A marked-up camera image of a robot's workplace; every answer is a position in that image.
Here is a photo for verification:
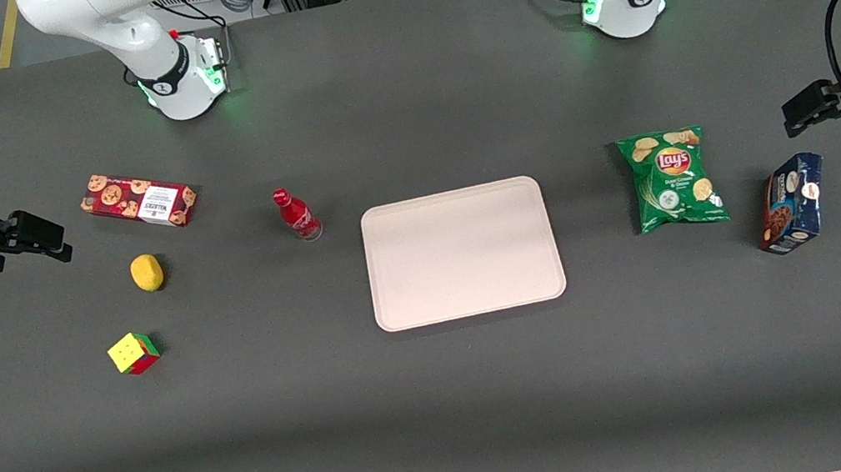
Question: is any beige plastic tray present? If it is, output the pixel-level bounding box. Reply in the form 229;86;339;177
356;172;571;335

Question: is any red coke bottle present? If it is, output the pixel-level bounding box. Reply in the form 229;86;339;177
272;183;326;247

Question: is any colourful Rubik's cube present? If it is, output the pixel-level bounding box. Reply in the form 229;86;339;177
105;328;165;380

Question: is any red cookie box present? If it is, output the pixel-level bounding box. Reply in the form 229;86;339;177
76;159;203;244

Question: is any green Lay's chips bag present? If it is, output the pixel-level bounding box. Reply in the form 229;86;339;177
614;123;732;238

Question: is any yellow lemon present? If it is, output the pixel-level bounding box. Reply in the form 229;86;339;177
128;251;168;296

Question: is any dark blue cookie box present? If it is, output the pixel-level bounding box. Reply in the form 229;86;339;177
744;148;838;259

